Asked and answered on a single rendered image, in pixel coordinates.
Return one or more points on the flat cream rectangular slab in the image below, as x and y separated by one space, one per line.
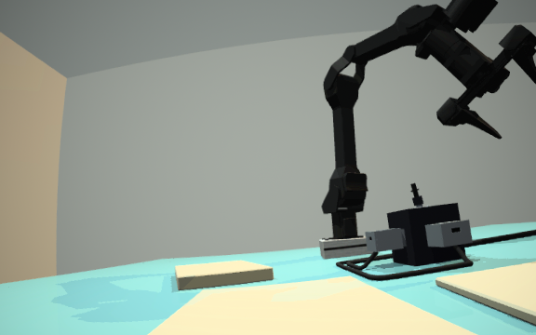
216 274

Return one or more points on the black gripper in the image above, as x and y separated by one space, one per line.
475 70

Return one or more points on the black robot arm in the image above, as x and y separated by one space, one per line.
431 30

